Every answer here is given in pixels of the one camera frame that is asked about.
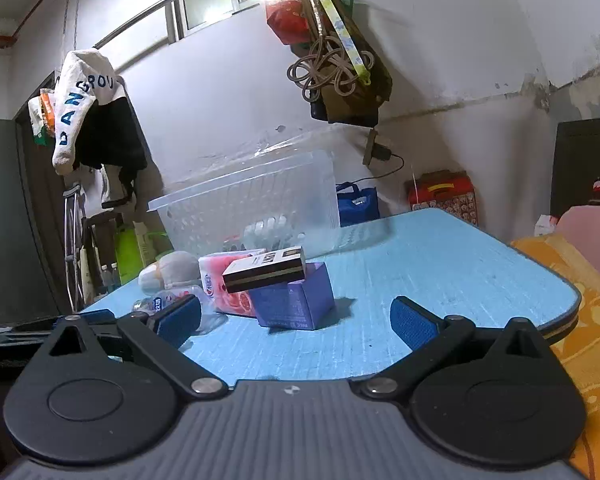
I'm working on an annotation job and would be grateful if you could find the dark wooden headboard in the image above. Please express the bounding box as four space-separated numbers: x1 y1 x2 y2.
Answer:
550 118 600 217

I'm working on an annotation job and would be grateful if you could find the pink tissue pack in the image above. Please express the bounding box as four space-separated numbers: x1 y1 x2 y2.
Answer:
197 248 268 319

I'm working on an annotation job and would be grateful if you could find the grey white plush toy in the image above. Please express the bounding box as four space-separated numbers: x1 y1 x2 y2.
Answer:
138 250 200 295

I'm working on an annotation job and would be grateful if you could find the metal crutch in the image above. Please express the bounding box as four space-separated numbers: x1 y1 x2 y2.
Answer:
62 183 82 313

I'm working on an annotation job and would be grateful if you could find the yellow green lanyard strap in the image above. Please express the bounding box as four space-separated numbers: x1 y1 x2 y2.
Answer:
296 0 373 86

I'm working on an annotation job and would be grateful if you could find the green paper bag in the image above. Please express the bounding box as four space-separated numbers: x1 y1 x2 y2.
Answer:
114 222 168 285

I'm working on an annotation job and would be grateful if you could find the black charger with cable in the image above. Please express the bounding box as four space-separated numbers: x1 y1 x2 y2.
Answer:
353 129 405 184

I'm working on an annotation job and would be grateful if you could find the blue fabric tote bag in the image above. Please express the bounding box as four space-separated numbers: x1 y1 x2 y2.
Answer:
336 182 380 228

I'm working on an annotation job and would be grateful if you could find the purple cardboard box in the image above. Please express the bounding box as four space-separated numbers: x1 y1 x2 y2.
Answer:
248 262 335 330

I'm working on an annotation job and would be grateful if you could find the white item in basket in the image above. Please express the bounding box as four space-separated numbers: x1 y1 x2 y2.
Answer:
242 214 294 250

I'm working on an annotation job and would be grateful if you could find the orange floral blanket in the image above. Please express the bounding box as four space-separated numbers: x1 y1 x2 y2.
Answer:
513 234 600 479

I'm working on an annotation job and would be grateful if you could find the red patterned gift box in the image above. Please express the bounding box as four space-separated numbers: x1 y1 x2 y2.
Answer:
404 170 479 226

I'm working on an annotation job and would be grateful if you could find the black gold cigarette box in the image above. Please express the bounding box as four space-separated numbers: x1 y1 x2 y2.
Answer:
223 246 306 294

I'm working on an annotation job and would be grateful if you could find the beige coiled rope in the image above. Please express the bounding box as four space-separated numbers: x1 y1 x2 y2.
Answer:
286 34 376 103

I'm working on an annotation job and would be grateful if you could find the pink pillow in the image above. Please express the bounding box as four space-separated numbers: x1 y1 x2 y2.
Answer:
556 206 600 272

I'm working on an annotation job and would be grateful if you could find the clear plastic perforated basket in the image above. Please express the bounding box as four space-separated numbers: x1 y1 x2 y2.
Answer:
148 150 339 258

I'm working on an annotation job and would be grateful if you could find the white black hanging jacket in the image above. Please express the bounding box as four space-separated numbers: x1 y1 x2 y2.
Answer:
28 49 148 209

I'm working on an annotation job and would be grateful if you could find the red hanging plastic bag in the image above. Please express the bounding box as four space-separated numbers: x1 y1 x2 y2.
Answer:
265 0 311 46

